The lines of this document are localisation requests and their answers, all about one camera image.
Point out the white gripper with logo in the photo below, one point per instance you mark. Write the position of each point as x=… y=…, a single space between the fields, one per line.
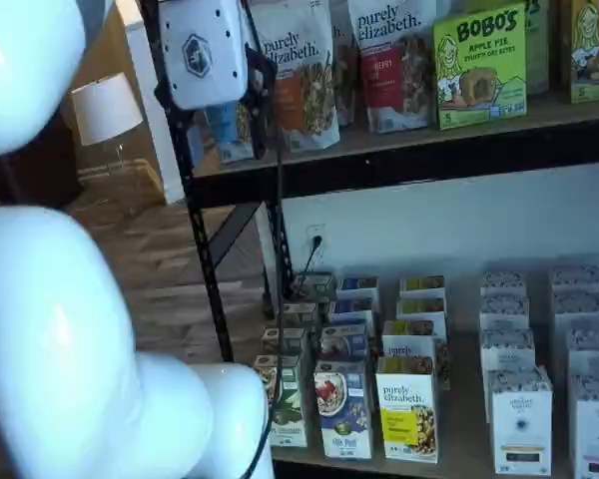
x=204 y=50

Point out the white shade lamp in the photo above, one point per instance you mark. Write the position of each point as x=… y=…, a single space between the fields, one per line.
x=105 y=107

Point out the yellow white granola box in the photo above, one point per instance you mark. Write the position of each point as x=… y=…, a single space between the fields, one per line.
x=421 y=307
x=421 y=285
x=409 y=332
x=407 y=414

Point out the blue purely elizabeth granola pouch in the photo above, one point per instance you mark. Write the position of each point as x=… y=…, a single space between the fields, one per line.
x=224 y=130

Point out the blue white cereal box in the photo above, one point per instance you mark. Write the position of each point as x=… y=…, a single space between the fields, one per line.
x=352 y=309
x=344 y=344
x=359 y=285
x=344 y=414

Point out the black metal shelf rack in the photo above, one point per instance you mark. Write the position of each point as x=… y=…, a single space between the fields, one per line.
x=429 y=164

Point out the white box with pink label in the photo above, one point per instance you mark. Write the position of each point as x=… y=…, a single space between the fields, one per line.
x=594 y=359
x=576 y=279
x=579 y=312
x=596 y=434

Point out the green Bobo's snack box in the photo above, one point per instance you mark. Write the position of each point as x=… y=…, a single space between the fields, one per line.
x=536 y=50

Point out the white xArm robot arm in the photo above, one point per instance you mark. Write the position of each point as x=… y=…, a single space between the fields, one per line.
x=55 y=324

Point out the white wall outlet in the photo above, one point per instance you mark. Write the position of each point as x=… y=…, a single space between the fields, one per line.
x=312 y=230

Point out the white box with dark label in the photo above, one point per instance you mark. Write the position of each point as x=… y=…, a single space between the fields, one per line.
x=506 y=349
x=521 y=424
x=504 y=312
x=503 y=282

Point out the red purely elizabeth granola pouch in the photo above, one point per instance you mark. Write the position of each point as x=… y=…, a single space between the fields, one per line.
x=394 y=75

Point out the green Bobo's apple pie box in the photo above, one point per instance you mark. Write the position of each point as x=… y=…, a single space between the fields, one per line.
x=479 y=65

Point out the orange green Bobo's box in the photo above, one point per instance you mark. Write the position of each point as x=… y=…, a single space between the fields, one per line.
x=591 y=50

